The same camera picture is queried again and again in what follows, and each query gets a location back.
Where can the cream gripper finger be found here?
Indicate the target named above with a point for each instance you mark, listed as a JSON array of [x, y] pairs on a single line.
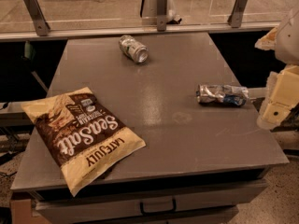
[[268, 41], [281, 97]]

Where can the crushed blue silver redbull can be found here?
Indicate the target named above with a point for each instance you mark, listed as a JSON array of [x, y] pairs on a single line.
[[222, 94]]

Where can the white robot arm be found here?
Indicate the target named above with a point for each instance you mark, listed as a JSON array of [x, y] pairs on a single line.
[[287, 43]]

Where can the green silver soda can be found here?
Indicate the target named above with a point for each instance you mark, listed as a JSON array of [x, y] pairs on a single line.
[[133, 49]]

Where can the Late July chips bag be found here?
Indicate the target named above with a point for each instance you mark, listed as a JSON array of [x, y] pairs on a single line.
[[84, 138]]

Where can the right metal bracket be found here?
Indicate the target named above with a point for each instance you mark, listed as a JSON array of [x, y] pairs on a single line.
[[236, 17]]

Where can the metal bracket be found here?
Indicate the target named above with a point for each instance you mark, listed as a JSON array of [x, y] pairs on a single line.
[[236, 17], [161, 15], [41, 26]]

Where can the middle metal bracket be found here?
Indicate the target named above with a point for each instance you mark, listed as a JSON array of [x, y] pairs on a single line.
[[161, 15]]

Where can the metal rail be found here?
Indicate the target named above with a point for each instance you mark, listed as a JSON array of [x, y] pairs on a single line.
[[148, 30]]

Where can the left metal bracket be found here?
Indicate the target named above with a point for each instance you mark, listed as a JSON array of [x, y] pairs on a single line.
[[41, 26]]

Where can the grey drawer with black handle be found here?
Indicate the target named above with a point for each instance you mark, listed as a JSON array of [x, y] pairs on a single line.
[[208, 204]]

